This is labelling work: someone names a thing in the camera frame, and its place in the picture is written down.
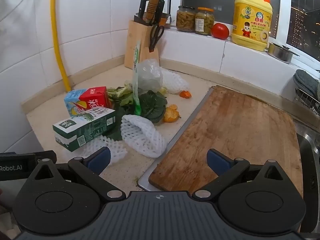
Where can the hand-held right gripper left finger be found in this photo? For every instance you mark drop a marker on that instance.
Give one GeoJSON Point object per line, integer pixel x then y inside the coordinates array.
{"type": "Point", "coordinates": [100, 160]}

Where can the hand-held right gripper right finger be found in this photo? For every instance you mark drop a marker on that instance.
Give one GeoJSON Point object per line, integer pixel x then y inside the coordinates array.
{"type": "Point", "coordinates": [217, 162]}

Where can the trash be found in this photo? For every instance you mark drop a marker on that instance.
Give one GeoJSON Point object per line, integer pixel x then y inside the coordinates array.
{"type": "Point", "coordinates": [85, 127]}

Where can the white foam fruit net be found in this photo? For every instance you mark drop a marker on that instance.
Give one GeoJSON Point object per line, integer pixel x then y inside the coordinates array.
{"type": "Point", "coordinates": [113, 145]}
{"type": "Point", "coordinates": [142, 137]}
{"type": "Point", "coordinates": [175, 82]}

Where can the wooden cutting board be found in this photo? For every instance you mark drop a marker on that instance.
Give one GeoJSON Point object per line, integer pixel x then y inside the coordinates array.
{"type": "Point", "coordinates": [232, 135]}

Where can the red and blue juice carton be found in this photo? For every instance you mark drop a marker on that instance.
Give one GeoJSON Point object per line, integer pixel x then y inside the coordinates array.
{"type": "Point", "coordinates": [95, 100]}

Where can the large orange peel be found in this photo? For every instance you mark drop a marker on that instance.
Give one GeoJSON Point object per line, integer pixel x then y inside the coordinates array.
{"type": "Point", "coordinates": [171, 115]}

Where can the green and white plastic wrapper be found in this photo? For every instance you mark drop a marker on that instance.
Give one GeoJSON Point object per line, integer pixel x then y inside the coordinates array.
{"type": "Point", "coordinates": [136, 97]}

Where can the small orange peel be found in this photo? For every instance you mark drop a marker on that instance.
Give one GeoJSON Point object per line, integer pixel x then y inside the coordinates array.
{"type": "Point", "coordinates": [185, 94]}

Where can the leafy green vegetable scraps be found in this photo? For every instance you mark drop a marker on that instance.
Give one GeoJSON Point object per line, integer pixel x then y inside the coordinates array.
{"type": "Point", "coordinates": [150, 105]}

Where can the stainless steel sink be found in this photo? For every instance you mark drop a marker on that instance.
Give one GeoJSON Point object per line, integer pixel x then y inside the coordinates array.
{"type": "Point", "coordinates": [310, 160]}

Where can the clear plastic bag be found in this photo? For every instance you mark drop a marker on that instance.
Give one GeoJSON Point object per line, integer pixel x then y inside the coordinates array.
{"type": "Point", "coordinates": [148, 76]}

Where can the grey cloth pad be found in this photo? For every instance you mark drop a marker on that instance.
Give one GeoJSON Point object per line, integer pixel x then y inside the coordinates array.
{"type": "Point", "coordinates": [306, 81]}

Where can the wooden knife block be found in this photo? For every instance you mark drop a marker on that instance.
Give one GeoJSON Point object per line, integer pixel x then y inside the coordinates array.
{"type": "Point", "coordinates": [136, 45]}

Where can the yellow pipe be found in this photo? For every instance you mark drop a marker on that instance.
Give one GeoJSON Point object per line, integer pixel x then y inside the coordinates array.
{"type": "Point", "coordinates": [58, 42]}

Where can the stainless steel pot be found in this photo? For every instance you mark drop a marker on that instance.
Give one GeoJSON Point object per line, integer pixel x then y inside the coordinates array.
{"type": "Point", "coordinates": [280, 52]}

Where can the red tomato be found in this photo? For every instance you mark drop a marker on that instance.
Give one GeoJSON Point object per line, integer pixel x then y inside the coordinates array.
{"type": "Point", "coordinates": [220, 31]}

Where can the black kitchen scissors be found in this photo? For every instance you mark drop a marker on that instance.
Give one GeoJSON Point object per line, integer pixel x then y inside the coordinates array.
{"type": "Point", "coordinates": [156, 36]}

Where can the glass jar of pickles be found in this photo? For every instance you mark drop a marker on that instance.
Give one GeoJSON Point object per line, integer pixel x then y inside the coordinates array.
{"type": "Point", "coordinates": [185, 20]}
{"type": "Point", "coordinates": [204, 22]}

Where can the yellow detergent bottle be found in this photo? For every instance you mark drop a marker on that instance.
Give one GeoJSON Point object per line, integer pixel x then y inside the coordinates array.
{"type": "Point", "coordinates": [251, 22]}

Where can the white window frame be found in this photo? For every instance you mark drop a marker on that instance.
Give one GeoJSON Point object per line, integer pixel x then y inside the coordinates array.
{"type": "Point", "coordinates": [286, 10]}

